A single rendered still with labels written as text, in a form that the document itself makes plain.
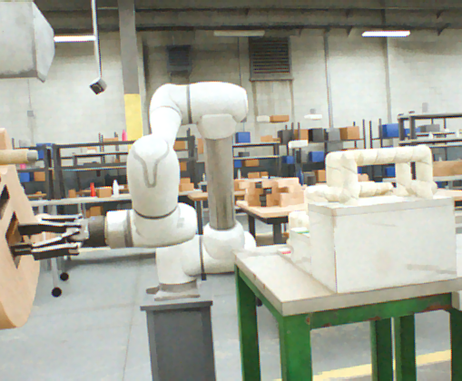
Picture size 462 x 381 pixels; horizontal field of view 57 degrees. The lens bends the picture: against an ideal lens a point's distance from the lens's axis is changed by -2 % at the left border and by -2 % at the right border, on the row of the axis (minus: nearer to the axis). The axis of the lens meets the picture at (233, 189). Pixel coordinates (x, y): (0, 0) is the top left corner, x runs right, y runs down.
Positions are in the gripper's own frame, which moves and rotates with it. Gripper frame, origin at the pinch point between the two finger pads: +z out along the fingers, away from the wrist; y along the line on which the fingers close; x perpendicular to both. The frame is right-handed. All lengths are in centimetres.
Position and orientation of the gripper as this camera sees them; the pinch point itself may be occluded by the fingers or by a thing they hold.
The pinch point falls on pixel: (17, 239)
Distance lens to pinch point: 111.3
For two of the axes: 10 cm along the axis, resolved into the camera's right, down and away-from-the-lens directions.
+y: -2.0, -5.0, 8.4
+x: 0.2, -8.6, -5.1
